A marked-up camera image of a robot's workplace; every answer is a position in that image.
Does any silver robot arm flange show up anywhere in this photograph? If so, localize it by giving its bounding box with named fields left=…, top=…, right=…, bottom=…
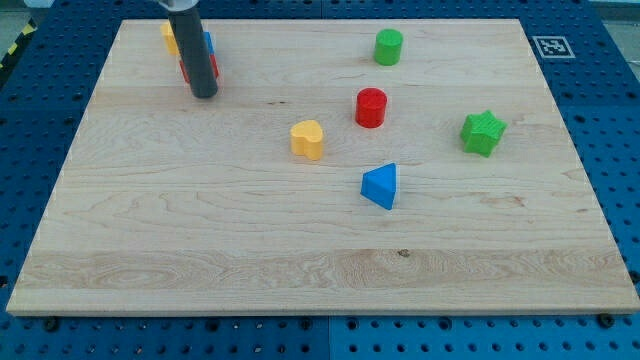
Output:
left=155, top=0, right=199, bottom=12

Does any yellow heart block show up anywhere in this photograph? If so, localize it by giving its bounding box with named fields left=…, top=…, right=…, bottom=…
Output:
left=290, top=120, right=324, bottom=160

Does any red star block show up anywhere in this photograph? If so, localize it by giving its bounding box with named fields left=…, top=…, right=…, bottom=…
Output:
left=179, top=54, right=219, bottom=84

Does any green star block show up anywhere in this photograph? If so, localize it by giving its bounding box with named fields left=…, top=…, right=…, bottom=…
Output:
left=460, top=110, right=508, bottom=157

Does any light wooden board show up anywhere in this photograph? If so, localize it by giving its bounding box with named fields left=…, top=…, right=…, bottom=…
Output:
left=7, top=19, right=639, bottom=317

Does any blue triangle block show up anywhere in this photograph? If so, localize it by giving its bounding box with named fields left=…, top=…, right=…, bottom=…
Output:
left=360, top=163, right=397, bottom=210

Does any red cylinder block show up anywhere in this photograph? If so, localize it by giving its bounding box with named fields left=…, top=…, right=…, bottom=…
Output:
left=355, top=87, right=388, bottom=129

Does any green cylinder block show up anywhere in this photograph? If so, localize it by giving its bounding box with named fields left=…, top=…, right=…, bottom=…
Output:
left=374, top=28, right=404, bottom=66

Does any blue cube block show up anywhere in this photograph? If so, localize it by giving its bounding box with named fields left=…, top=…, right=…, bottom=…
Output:
left=203, top=31, right=215, bottom=55

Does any yellow pentagon block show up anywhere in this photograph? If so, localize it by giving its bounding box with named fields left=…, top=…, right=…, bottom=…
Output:
left=160, top=21, right=179, bottom=55

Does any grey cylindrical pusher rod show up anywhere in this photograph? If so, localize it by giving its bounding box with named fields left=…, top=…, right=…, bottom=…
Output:
left=167, top=4, right=218, bottom=99

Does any white fiducial marker tag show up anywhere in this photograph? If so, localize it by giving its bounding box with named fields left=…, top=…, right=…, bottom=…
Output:
left=532, top=35, right=575, bottom=59

